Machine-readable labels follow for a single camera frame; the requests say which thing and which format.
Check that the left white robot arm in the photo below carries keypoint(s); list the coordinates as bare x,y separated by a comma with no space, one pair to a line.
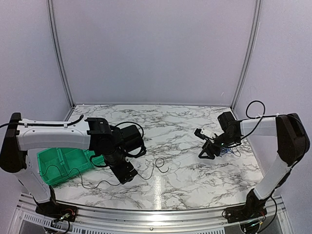
95,134

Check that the green three-compartment plastic bin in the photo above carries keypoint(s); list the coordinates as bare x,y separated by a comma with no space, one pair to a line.
57,165

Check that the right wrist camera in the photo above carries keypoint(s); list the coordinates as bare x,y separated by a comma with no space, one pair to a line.
205,134

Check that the front aluminium rail base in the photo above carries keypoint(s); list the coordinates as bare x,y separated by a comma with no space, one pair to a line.
96,220

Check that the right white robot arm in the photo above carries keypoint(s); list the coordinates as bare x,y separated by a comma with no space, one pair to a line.
292,144

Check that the left aluminium frame post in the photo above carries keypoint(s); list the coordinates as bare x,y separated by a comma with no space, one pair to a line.
58,54

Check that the right aluminium frame post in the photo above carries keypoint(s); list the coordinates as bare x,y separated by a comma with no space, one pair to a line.
249,52

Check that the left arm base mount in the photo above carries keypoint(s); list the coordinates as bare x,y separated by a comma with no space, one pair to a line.
58,211

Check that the aluminium frame post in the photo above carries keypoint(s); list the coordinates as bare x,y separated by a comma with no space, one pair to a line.
58,54
249,52

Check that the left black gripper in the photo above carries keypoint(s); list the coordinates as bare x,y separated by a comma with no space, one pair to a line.
120,173

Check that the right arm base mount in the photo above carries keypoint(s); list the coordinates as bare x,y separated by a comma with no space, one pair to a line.
238,213

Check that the back aluminium frame rail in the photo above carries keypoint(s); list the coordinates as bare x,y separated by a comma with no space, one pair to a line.
153,103

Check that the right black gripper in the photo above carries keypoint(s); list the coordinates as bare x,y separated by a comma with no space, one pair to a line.
208,149

